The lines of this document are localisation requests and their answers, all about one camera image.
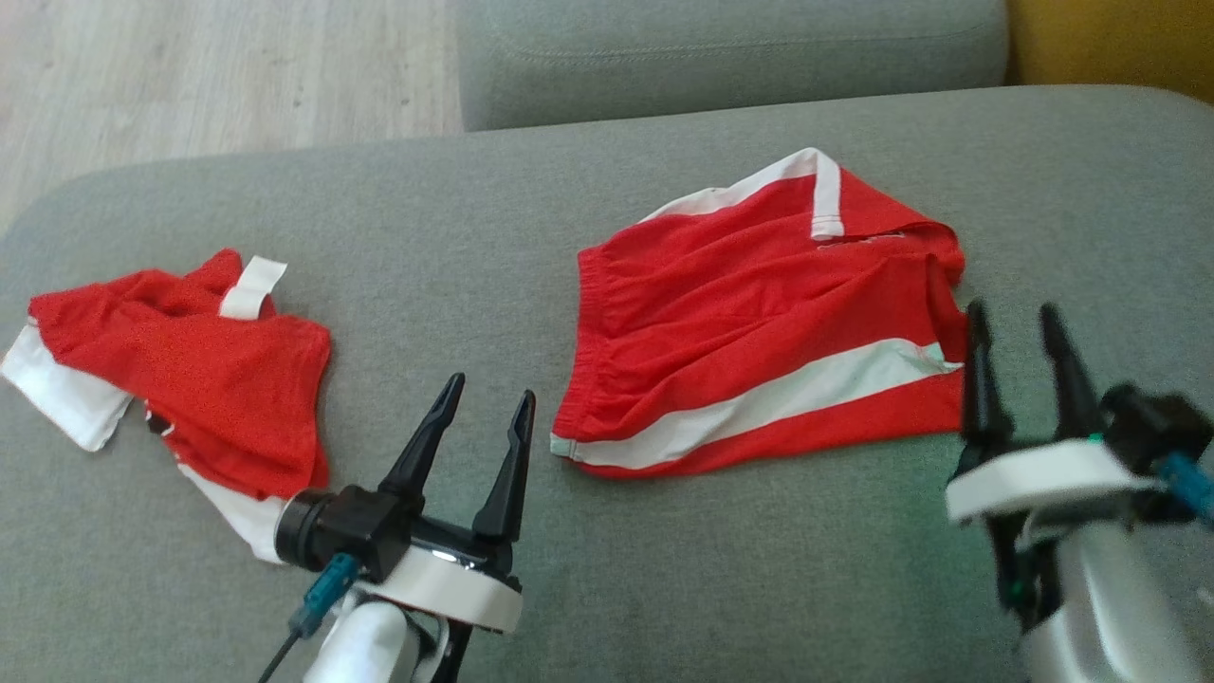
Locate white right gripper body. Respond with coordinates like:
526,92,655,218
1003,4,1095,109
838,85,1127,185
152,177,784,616
946,438,1168,608

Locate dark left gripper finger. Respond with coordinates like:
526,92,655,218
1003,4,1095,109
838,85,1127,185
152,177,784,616
472,389,537,546
379,373,466,518

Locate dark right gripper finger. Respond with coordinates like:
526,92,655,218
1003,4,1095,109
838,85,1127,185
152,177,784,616
1039,304,1106,441
961,300,1014,452

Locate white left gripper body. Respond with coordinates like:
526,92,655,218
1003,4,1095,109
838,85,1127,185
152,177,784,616
356,517,524,635

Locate red Bulls jersey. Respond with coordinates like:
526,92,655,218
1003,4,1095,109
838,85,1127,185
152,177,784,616
0,249,333,565

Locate red shorts with white stripe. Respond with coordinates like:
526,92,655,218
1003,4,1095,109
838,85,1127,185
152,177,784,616
550,147,970,478

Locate large grey sofa seat cushion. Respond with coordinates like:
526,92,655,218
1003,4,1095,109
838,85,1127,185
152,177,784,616
0,85,1214,683

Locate yellow upholstered panel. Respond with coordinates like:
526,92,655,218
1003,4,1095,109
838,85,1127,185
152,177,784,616
1005,0,1214,105

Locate small grey sofa cushion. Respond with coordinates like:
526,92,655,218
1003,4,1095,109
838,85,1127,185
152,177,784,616
455,0,1010,132

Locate left camera cable teal connector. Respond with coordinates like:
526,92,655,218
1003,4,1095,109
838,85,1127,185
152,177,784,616
258,554,363,683

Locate camera cable teal connector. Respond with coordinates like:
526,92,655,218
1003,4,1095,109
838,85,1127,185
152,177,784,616
1157,452,1214,528
258,554,363,683

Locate right camera cable teal connector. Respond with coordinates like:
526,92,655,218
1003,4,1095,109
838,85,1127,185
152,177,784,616
1157,452,1214,528

